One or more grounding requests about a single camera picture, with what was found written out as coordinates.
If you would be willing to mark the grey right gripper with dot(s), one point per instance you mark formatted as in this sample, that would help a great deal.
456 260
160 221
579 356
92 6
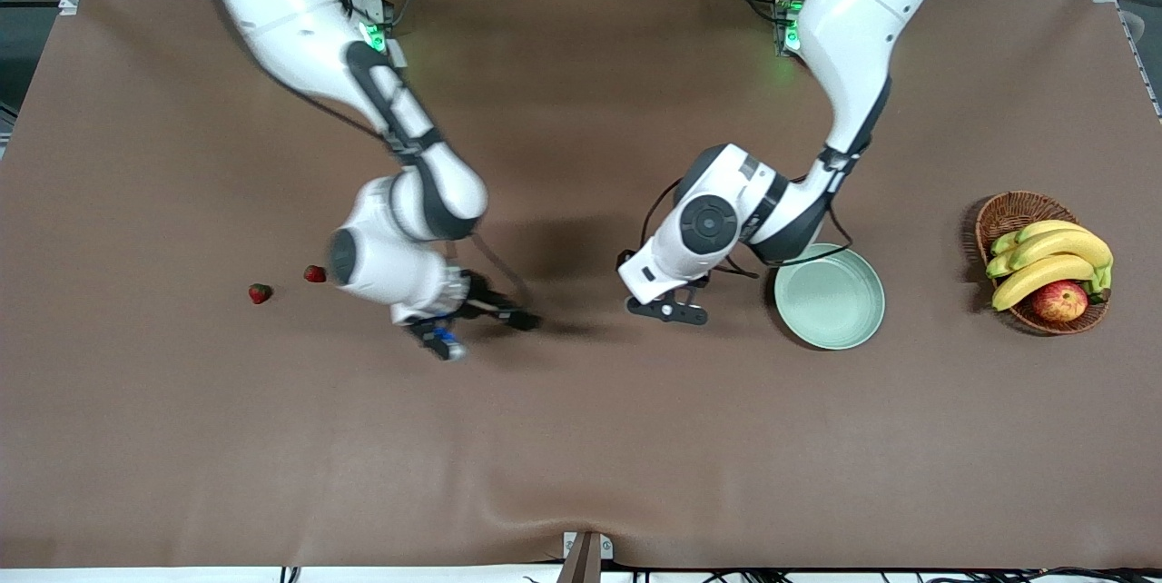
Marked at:
478 303

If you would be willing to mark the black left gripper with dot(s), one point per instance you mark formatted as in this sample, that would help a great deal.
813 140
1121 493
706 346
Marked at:
700 281

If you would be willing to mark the red toy strawberry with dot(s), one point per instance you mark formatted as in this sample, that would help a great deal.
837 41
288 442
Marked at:
315 273
260 293

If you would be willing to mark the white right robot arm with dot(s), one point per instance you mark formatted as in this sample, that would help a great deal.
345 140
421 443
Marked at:
290 20

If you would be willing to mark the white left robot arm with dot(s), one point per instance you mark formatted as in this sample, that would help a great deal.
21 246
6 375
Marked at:
853 29

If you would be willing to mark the light green round plate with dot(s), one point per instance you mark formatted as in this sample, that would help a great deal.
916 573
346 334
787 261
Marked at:
831 301

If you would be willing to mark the large table cover mat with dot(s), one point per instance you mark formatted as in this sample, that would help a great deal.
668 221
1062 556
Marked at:
581 438

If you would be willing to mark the grey box with green light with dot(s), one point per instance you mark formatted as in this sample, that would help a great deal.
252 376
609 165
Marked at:
788 34
372 36

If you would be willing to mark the small greenish banana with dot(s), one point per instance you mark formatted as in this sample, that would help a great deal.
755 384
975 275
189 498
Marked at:
1003 243
999 265

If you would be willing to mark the brown wicker basket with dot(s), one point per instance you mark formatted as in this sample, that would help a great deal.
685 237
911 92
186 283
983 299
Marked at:
1008 212

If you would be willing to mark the large yellow banana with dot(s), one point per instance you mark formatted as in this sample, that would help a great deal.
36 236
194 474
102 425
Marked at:
1071 245
1044 274

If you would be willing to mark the thin yellow banana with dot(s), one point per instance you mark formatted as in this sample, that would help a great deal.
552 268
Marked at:
1044 227

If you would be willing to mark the red yellow apple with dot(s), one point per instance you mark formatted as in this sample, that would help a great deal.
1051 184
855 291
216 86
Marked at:
1059 301

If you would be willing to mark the metal bracket with post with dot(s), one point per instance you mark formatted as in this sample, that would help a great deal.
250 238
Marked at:
585 560

